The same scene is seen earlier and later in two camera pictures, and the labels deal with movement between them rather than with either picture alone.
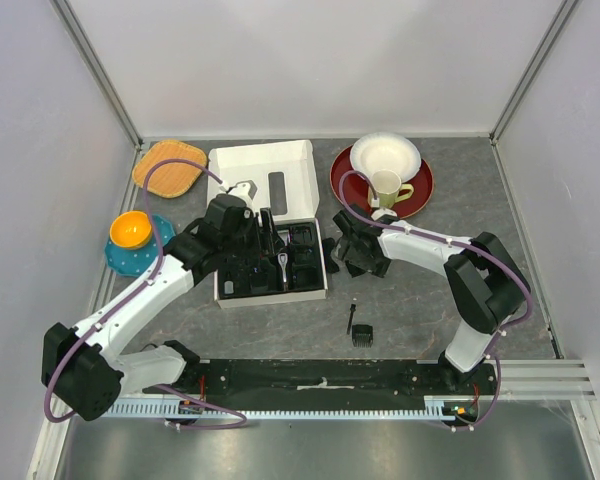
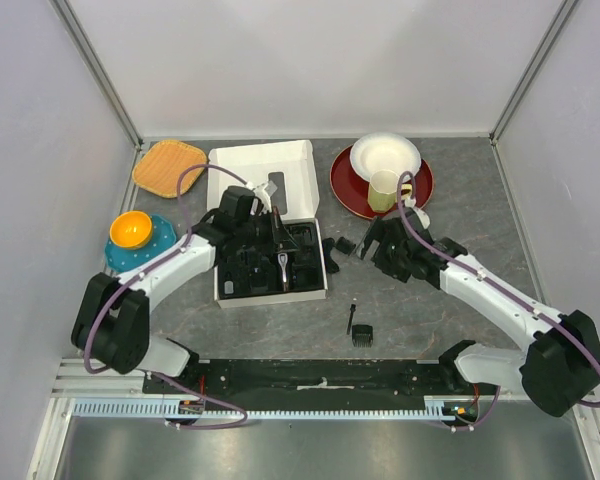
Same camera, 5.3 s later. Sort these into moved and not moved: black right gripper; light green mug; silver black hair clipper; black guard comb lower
Moved: black right gripper
Not moved: black guard comb lower; silver black hair clipper; light green mug
